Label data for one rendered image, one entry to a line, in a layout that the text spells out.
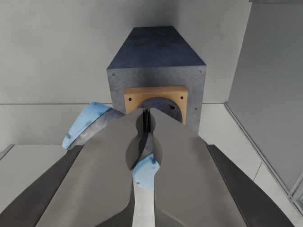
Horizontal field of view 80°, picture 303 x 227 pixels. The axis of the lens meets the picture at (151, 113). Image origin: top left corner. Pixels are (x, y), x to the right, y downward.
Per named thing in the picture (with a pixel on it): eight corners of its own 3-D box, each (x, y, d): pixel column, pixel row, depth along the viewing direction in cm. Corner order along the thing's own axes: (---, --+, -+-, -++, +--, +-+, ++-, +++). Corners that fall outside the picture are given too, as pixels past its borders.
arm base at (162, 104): (181, 134, 61) (186, 156, 53) (137, 138, 62) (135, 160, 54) (181, 94, 53) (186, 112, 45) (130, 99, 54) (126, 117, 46)
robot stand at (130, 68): (172, 64, 154) (197, 143, 69) (136, 65, 155) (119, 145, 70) (172, 25, 139) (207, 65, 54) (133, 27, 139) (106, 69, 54)
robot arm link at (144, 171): (166, 159, 54) (170, 202, 42) (124, 143, 50) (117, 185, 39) (189, 131, 48) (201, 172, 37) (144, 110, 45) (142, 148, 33)
